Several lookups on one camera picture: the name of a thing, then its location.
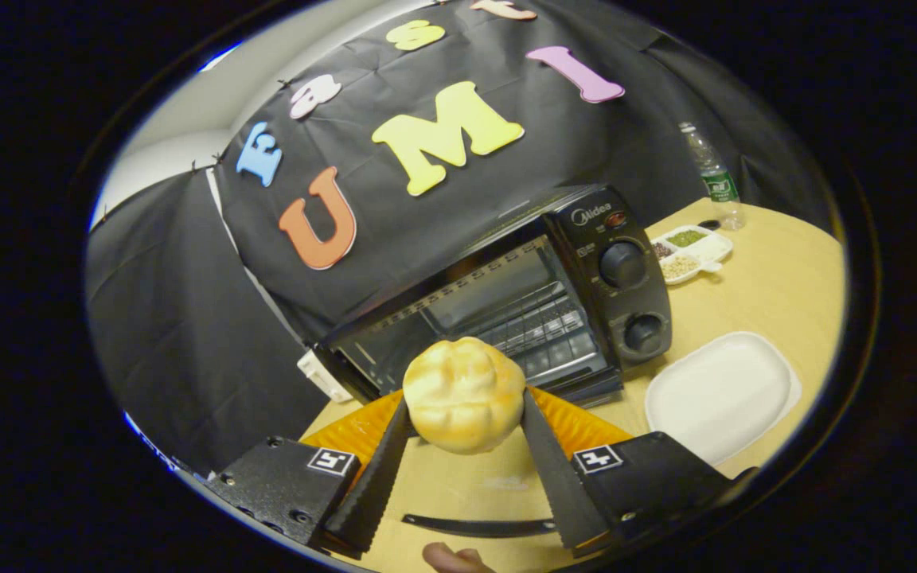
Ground golden bread bun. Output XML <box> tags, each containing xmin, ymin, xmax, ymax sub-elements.
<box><xmin>401</xmin><ymin>336</ymin><xmax>527</xmax><ymax>456</ymax></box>

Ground clear plastic water bottle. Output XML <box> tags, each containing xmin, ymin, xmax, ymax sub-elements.
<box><xmin>679</xmin><ymin>121</ymin><xmax>746</xmax><ymax>232</ymax></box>

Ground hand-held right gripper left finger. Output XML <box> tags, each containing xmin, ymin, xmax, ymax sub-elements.
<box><xmin>202</xmin><ymin>388</ymin><xmax>416</xmax><ymax>558</ymax></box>

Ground white square plate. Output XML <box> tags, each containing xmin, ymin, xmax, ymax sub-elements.
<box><xmin>644</xmin><ymin>331</ymin><xmax>803</xmax><ymax>468</ymax></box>

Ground white toaster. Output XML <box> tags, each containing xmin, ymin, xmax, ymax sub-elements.
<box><xmin>297</xmin><ymin>349</ymin><xmax>353</xmax><ymax>403</ymax></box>

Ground white divided snack dish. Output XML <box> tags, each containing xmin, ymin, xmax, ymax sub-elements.
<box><xmin>650</xmin><ymin>224</ymin><xmax>735</xmax><ymax>286</ymax></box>

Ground black electric oven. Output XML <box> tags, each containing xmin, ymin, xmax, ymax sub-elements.
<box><xmin>299</xmin><ymin>185</ymin><xmax>674</xmax><ymax>540</ymax></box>

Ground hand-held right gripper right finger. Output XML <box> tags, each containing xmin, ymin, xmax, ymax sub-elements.
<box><xmin>519</xmin><ymin>386</ymin><xmax>738</xmax><ymax>558</ymax></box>

